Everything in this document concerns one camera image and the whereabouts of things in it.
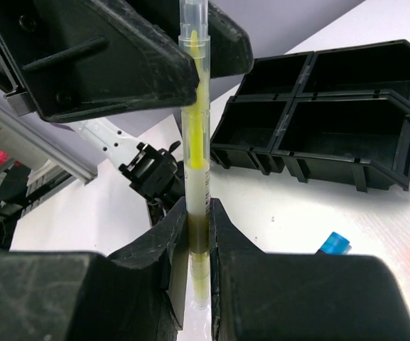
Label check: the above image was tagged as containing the yellow clear slim highlighter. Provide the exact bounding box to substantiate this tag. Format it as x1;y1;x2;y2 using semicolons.
178;1;211;309

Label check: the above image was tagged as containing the black four-compartment organizer tray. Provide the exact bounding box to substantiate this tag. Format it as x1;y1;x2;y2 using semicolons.
210;40;410;192

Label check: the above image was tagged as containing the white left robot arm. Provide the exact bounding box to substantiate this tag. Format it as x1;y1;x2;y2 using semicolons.
0;1;254;212

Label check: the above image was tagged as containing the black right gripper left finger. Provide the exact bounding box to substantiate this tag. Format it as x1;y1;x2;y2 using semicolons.
0;199;188;340

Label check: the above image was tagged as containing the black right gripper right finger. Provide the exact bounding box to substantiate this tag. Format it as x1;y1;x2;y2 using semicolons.
210;199;410;340

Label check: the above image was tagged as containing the blue cap black highlighter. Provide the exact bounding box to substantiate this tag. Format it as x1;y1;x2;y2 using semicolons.
316;232;351;255

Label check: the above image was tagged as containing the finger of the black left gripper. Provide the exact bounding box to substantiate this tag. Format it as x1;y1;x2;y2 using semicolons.
197;1;254;79
0;1;199;123

